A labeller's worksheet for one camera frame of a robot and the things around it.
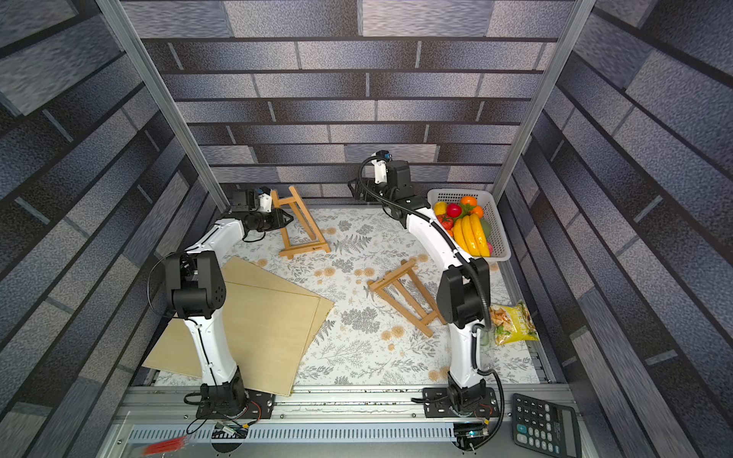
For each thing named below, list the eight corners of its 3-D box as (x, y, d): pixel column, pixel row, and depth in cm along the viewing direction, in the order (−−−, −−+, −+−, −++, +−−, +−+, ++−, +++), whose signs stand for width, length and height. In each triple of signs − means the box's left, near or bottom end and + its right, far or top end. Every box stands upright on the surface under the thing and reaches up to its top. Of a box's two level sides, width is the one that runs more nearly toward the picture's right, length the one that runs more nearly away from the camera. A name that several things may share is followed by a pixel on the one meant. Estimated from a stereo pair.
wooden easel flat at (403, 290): (412, 347, 85) (414, 343, 82) (368, 286, 99) (368, 281, 95) (454, 318, 91) (457, 312, 88) (407, 264, 105) (408, 258, 101)
